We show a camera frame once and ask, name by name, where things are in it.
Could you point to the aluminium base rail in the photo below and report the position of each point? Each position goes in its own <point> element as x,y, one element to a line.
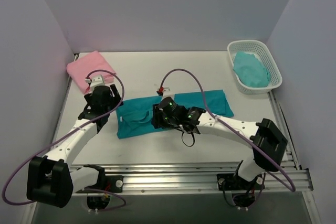
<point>193,178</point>

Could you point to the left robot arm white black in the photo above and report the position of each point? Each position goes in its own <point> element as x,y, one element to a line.
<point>50,180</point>

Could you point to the folded pink t shirt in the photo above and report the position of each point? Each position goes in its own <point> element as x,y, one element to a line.
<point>79,69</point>

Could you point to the white plastic basket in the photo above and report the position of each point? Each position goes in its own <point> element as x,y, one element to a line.
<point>262,53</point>

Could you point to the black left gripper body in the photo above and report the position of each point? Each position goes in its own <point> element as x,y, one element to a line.
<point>113,98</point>

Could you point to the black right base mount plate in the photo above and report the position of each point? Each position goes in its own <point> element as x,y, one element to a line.
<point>231,181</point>

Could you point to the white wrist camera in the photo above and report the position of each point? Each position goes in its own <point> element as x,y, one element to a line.
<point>165,92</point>
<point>95,81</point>

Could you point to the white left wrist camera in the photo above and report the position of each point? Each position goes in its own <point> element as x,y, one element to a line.
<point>95,81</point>

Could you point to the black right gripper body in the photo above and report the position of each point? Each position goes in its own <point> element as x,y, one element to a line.
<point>157,117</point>

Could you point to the teal t shirt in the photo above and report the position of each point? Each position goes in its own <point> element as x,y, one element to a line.
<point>135,115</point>

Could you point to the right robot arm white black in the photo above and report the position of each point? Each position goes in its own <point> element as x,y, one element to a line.
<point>265,140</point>

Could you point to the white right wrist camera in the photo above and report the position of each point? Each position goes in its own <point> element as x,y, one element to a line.
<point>165,92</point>

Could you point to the light green t shirt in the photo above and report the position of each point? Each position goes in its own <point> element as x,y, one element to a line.
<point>250,70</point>

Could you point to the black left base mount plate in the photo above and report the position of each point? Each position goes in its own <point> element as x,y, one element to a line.
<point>112,184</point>

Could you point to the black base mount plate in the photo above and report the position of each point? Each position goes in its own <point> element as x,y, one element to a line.
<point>231,181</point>
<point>112,184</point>

